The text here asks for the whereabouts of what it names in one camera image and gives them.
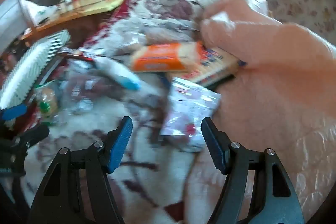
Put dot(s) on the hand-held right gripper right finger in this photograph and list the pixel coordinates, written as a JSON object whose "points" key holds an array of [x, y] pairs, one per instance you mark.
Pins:
{"points": [[216, 148]]}

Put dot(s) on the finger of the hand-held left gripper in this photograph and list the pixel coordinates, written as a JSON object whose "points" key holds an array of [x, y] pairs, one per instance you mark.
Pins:
{"points": [[13, 111], [34, 134]]}

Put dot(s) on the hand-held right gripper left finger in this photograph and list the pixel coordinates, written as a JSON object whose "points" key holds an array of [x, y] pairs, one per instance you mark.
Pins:
{"points": [[120, 145]]}

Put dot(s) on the bun packet with green print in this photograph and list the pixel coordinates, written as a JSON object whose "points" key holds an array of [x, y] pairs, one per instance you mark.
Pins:
{"points": [[47, 102]]}

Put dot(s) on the silver white snack packet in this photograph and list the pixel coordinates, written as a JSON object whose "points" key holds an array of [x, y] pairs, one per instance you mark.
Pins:
{"points": [[189, 113]]}

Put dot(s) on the white box with striped rim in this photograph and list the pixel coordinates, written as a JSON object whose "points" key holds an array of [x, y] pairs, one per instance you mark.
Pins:
{"points": [[29, 66]]}

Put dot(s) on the clear brown snack packet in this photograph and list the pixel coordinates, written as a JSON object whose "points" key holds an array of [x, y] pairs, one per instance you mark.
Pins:
{"points": [[81, 85]]}

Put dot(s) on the white and blue snack packet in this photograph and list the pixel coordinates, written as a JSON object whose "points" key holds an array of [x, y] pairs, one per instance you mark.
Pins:
{"points": [[118, 74]]}

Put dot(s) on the beige cracker packet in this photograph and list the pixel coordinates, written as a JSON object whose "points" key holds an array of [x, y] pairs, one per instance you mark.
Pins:
{"points": [[212, 61]]}

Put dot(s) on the dark snack bar packet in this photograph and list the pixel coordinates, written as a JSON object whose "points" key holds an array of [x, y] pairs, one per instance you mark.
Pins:
{"points": [[77, 52]]}

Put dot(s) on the orange cracker packet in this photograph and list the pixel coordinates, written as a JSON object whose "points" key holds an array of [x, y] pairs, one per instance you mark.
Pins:
{"points": [[162, 56]]}

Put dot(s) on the white plastic bag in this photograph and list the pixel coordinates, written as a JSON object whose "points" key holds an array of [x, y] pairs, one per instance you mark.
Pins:
{"points": [[39, 12]]}

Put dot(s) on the pink blanket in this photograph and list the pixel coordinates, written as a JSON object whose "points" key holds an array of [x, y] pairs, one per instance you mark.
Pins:
{"points": [[275, 56]]}

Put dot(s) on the tan snack packet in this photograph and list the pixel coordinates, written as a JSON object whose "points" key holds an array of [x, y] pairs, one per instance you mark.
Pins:
{"points": [[168, 36]]}

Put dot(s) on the wooden desk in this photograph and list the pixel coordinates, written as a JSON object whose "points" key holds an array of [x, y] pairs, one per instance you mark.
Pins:
{"points": [[92, 3]]}

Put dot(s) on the red and white floral quilt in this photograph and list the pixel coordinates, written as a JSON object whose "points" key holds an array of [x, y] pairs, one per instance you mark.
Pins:
{"points": [[162, 3]]}

